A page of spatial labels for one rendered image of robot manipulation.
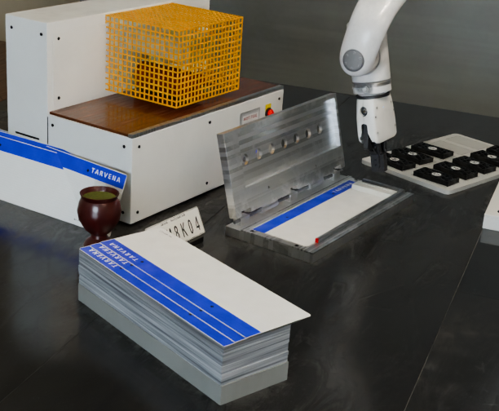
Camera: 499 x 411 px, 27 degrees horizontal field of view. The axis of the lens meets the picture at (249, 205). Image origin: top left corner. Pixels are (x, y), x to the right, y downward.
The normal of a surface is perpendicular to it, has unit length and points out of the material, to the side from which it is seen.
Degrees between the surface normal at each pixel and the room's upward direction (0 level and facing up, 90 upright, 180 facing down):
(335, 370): 0
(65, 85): 90
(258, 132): 75
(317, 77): 90
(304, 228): 0
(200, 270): 0
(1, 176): 63
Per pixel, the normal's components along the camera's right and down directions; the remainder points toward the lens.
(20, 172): -0.45, -0.18
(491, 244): 0.07, -0.93
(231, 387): 0.63, 0.32
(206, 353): -0.77, 0.18
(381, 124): 0.81, 0.04
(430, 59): -0.35, 0.32
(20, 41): -0.57, 0.27
